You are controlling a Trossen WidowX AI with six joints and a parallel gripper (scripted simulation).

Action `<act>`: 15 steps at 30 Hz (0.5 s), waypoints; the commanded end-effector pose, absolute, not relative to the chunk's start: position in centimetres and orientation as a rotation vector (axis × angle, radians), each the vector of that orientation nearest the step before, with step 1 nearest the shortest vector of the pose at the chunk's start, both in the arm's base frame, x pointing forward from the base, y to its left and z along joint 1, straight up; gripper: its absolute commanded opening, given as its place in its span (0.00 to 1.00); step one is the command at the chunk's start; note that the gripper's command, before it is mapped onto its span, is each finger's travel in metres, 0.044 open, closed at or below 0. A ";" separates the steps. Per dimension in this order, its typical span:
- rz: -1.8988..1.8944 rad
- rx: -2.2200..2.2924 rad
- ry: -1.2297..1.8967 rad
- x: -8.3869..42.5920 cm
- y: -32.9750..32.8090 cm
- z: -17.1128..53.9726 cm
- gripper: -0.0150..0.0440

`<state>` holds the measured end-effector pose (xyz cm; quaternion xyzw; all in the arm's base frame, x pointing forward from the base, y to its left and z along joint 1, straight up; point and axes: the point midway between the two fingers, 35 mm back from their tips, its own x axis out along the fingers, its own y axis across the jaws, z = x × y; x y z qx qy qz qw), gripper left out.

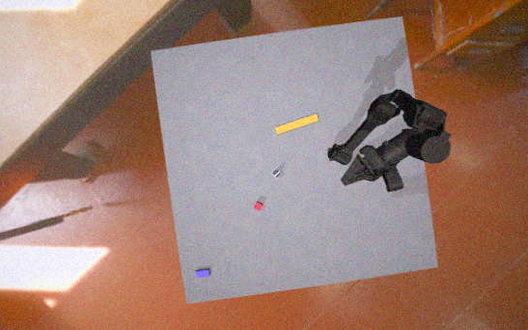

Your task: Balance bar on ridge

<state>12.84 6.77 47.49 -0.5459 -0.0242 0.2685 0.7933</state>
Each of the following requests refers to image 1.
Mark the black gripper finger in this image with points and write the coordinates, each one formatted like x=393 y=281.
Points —
x=357 y=169
x=365 y=177

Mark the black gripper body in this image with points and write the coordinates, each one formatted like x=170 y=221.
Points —
x=376 y=159

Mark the small purple block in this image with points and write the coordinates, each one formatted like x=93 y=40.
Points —
x=202 y=272

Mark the yellow bar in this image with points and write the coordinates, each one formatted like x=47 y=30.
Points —
x=296 y=124

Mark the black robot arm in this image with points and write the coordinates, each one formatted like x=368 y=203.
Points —
x=428 y=141

